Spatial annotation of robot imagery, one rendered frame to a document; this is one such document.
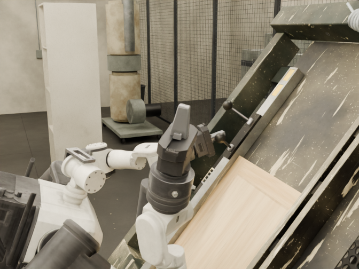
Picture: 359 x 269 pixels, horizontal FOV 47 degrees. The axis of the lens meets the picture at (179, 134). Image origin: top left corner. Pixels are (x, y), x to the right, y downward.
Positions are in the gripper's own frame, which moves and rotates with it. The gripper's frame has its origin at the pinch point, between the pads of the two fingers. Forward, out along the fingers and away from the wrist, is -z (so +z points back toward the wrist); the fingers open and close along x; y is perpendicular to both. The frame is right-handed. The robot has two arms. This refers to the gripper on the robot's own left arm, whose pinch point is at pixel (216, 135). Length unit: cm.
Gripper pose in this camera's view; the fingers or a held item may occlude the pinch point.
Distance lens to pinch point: 148.5
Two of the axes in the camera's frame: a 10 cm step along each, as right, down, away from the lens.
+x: 2.9, 9.0, 3.4
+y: 3.3, 2.4, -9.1
